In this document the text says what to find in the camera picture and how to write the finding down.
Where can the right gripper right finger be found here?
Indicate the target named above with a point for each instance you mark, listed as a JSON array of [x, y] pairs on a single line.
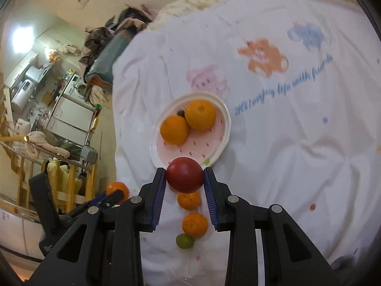
[[290, 257]]

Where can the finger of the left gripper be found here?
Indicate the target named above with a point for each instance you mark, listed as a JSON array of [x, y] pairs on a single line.
[[99, 198], [111, 199]]

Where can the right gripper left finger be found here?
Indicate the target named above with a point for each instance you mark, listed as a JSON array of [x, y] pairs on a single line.
[[103, 246]]

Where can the small mandarin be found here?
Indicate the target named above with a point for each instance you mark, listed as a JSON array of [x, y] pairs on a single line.
[[195, 225], [118, 185], [189, 201]]

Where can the small mandarin front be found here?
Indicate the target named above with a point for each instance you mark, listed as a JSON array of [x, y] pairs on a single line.
[[195, 225]]

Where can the red tomato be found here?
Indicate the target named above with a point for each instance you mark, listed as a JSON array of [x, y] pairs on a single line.
[[185, 175]]

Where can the large orange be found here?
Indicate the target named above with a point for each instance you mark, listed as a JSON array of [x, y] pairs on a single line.
[[200, 115], [174, 130]]

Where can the dark grape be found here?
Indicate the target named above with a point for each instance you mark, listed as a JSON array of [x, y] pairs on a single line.
[[181, 113]]

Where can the wooden drying rack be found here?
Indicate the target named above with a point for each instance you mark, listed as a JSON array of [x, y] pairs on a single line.
[[72, 181]]

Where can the green grape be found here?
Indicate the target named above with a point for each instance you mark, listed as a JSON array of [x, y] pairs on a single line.
[[184, 241]]

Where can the pink strawberry-pattern plate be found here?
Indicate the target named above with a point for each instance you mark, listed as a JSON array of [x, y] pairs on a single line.
[[204, 147]]

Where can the white kitchen cabinet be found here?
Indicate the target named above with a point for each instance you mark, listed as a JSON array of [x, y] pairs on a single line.
[[70, 121]]

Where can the white washing machine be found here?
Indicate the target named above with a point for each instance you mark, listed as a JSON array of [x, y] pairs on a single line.
[[74, 89]]

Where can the pile of clothes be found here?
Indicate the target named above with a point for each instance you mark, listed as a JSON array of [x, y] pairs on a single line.
[[102, 47]]

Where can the white cartoon-print bedsheet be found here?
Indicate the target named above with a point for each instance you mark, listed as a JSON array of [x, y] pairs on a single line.
[[301, 81]]

